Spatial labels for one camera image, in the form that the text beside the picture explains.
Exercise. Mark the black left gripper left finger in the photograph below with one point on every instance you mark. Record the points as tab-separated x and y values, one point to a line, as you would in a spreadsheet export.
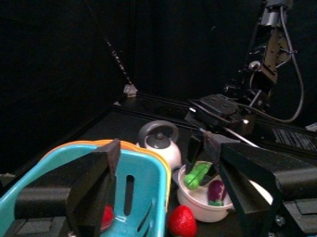
89	182

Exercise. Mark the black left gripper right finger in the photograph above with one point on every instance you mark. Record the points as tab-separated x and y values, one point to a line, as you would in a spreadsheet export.
264	179

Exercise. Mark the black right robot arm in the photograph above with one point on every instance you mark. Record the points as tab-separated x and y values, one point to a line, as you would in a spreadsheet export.
268	52

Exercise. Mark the blue plastic basket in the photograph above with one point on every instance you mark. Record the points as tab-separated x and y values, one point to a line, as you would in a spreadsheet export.
142	182

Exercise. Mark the green toy pea pod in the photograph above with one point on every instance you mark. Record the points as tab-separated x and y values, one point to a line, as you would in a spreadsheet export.
197	176

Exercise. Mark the red toy tomato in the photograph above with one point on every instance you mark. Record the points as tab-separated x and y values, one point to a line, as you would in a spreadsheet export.
108	216

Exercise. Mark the purple toy eggplant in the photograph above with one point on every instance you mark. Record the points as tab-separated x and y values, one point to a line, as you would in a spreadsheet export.
216	192

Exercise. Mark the white plastic bowl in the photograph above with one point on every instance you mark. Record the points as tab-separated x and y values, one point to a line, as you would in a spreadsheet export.
199	200

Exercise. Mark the red toy strawberry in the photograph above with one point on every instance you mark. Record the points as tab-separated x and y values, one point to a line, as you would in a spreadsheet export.
183	222

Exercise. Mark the black ribbed arm base plate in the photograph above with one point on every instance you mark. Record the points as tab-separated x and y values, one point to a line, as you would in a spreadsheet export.
294	139

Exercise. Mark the white corner bracket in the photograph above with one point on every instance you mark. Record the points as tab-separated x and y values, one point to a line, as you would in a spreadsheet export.
130	90

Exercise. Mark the thin diagonal frame rod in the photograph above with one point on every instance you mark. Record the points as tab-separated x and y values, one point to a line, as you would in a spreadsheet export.
118	58

